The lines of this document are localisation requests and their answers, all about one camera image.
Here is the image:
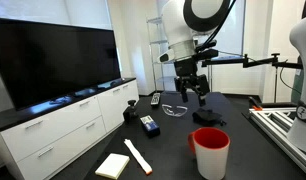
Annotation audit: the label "aluminium profile frame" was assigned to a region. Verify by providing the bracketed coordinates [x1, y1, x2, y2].
[248, 105, 306, 179]

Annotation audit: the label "clear safety glasses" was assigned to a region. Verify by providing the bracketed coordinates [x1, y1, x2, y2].
[161, 103, 189, 118]

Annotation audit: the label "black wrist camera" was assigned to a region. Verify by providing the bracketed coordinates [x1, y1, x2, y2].
[191, 48, 220, 63]

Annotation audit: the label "long white strip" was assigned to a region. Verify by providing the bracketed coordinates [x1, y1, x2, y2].
[123, 138, 153, 176]

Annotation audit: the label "metal wire shelf rack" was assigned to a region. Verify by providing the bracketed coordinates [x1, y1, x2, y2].
[146, 16, 214, 93]

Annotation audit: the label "black bar camera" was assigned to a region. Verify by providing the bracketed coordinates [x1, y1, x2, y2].
[196, 39, 218, 51]

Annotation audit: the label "black remote control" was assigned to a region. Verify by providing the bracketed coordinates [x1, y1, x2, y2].
[150, 92, 162, 108]

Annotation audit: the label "white cabinet with black top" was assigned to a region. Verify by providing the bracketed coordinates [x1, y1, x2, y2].
[0, 77, 141, 180]

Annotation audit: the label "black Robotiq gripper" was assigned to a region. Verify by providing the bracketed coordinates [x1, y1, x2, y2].
[173, 59, 211, 108]

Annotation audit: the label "black articulated camera mount arm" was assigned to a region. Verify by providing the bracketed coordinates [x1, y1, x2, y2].
[201, 52, 304, 104]

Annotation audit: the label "large black television screen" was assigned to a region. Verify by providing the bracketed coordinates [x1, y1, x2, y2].
[0, 17, 122, 111]

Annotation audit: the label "black lever clamp orange tip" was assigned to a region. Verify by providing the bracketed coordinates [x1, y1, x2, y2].
[248, 95, 265, 112]

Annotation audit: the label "black table clamp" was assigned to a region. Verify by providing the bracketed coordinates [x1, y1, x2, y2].
[122, 99, 140, 125]

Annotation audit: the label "black fabric pouch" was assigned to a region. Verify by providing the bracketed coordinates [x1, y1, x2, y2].
[191, 107, 227, 127]

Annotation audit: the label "blue and white box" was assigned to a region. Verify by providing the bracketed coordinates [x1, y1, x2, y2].
[139, 114, 161, 138]

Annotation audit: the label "pale yellow sticky note pad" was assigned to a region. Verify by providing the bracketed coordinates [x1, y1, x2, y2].
[94, 152, 131, 180]

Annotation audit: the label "white mug with red inside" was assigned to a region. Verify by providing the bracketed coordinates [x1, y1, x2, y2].
[187, 126, 231, 180]

